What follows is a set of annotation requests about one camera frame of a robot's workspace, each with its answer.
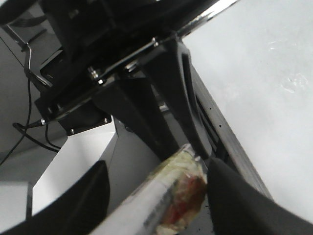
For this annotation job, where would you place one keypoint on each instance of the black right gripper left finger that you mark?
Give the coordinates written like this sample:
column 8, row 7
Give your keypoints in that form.
column 76, row 212

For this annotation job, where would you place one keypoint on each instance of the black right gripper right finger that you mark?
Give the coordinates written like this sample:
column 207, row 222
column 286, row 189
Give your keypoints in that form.
column 237, row 208

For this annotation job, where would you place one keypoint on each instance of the red taped wad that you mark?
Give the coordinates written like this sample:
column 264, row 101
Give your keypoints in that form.
column 184, row 174

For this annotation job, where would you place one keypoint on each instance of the white whiteboard marker pen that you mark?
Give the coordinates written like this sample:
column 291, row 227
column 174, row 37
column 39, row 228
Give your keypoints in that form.
column 141, row 212

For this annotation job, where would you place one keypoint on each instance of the white whiteboard surface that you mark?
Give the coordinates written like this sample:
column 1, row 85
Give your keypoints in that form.
column 256, row 59

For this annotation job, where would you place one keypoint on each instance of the white box furniture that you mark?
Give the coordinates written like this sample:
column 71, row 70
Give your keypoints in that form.
column 128, row 158

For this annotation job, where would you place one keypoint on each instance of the grey aluminium whiteboard frame rail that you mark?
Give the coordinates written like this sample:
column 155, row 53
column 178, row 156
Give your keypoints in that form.
column 220, row 127

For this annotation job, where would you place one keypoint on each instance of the black robot stand bracket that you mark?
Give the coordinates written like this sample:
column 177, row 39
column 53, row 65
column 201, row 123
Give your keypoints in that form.
column 97, row 59

